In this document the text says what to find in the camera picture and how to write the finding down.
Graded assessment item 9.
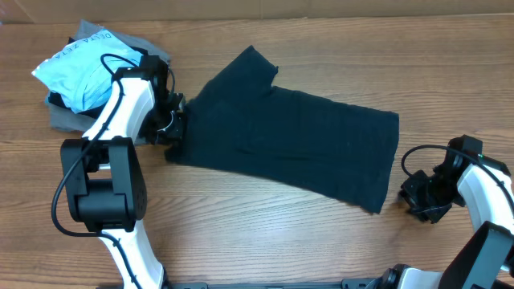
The black Nike t-shirt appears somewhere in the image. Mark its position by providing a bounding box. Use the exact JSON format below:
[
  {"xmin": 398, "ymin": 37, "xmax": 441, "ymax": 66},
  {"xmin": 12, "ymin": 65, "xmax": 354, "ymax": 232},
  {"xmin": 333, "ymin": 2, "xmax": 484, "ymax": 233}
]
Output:
[{"xmin": 165, "ymin": 47, "xmax": 399, "ymax": 214}]

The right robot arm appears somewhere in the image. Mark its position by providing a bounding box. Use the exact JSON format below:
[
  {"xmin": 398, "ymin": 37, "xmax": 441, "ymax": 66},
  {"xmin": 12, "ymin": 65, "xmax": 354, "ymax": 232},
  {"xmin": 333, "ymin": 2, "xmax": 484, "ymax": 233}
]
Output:
[{"xmin": 368, "ymin": 165, "xmax": 513, "ymax": 289}]

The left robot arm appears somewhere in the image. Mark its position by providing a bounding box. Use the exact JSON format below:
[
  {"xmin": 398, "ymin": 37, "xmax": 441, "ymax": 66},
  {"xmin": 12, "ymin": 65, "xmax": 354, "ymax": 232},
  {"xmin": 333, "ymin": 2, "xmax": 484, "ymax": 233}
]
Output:
[{"xmin": 56, "ymin": 65, "xmax": 186, "ymax": 288}]

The light blue folded shirt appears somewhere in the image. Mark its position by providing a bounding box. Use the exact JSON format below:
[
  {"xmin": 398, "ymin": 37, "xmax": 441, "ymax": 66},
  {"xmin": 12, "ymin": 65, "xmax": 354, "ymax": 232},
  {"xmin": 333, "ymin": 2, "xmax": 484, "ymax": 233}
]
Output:
[{"xmin": 31, "ymin": 28, "xmax": 145, "ymax": 115}]

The black folded shirt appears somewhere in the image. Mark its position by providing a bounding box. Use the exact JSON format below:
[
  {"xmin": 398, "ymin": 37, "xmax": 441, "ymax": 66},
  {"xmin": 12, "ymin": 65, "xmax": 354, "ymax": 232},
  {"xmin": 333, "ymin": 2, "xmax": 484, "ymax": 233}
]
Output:
[{"xmin": 47, "ymin": 36, "xmax": 149, "ymax": 121}]

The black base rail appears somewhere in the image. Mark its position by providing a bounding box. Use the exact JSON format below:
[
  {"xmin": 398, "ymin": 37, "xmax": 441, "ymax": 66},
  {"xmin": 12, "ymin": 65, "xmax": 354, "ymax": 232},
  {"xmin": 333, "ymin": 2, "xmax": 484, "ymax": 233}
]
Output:
[{"xmin": 163, "ymin": 278, "xmax": 393, "ymax": 289}]

